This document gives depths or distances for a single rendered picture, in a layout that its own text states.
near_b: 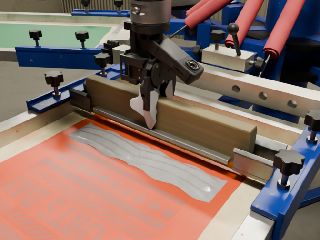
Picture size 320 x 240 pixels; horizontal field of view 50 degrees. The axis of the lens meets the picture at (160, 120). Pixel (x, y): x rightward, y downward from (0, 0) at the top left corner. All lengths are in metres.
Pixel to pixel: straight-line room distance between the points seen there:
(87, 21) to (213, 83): 0.99
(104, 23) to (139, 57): 1.07
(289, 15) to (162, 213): 0.74
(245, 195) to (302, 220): 1.42
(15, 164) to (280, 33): 0.78
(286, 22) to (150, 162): 0.62
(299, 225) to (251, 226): 1.48
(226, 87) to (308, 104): 0.19
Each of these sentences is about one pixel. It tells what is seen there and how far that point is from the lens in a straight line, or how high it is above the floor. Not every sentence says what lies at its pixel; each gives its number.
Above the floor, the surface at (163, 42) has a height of 1.18.
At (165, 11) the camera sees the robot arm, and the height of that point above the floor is 1.23.
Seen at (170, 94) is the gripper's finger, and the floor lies 1.06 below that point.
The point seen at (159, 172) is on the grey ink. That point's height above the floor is 0.96.
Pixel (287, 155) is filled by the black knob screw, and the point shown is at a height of 1.06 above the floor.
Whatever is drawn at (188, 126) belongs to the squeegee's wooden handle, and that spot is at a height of 1.03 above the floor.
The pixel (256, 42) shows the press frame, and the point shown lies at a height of 1.05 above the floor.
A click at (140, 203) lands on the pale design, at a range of 0.59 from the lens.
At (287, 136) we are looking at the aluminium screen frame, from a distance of 0.77.
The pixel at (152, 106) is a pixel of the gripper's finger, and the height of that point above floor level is 1.06.
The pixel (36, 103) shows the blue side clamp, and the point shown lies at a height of 1.00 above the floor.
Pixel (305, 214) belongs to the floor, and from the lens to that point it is 2.07.
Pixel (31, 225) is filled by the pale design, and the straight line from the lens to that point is 0.59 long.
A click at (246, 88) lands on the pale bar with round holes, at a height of 1.03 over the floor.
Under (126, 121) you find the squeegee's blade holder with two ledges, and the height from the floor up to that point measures 0.99.
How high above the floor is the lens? 1.36
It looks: 30 degrees down
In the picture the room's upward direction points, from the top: straight up
